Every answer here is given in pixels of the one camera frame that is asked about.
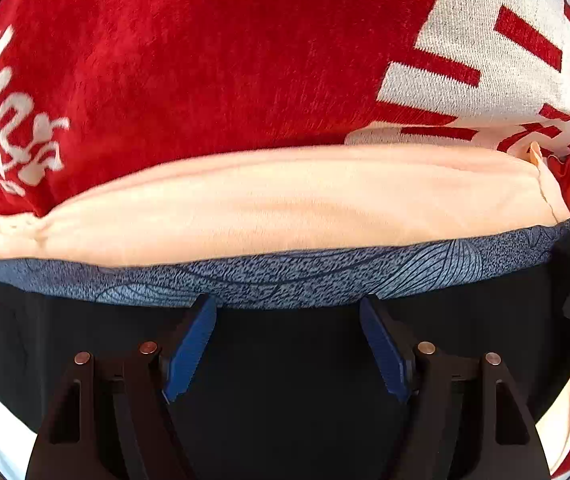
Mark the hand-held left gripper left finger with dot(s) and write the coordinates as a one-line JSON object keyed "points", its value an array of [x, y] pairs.
{"points": [[192, 350]]}

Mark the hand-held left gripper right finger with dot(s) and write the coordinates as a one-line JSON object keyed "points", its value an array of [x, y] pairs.
{"points": [[385, 350]]}

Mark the peach cloth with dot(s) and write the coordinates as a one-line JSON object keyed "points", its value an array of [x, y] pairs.
{"points": [[290, 200]]}

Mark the black pants with patterned waistband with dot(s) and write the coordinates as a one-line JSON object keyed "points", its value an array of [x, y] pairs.
{"points": [[290, 280]]}

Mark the red printed blanket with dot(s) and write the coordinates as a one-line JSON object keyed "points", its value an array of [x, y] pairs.
{"points": [[190, 60]]}

